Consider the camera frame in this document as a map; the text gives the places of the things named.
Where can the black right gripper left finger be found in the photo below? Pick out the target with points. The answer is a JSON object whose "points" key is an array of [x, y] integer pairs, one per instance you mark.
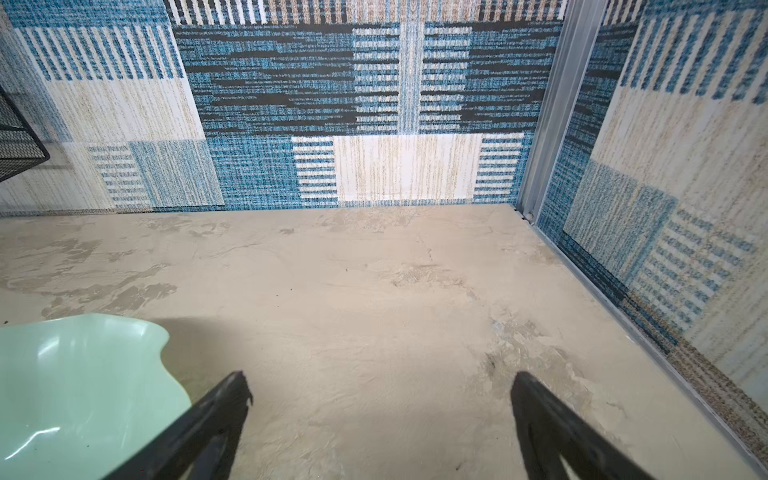
{"points": [[202, 443]]}

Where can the mint green wavy fruit bowl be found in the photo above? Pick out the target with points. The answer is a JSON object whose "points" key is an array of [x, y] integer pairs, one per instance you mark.
{"points": [[81, 395]]}

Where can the black wire mesh shelf rack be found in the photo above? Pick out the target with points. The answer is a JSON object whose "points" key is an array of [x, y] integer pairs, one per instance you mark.
{"points": [[21, 148]]}

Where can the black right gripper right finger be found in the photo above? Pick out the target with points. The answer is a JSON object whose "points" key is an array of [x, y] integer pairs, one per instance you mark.
{"points": [[556, 443]]}

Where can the aluminium corner frame post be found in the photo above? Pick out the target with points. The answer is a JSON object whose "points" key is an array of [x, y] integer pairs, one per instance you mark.
{"points": [[581, 24]]}

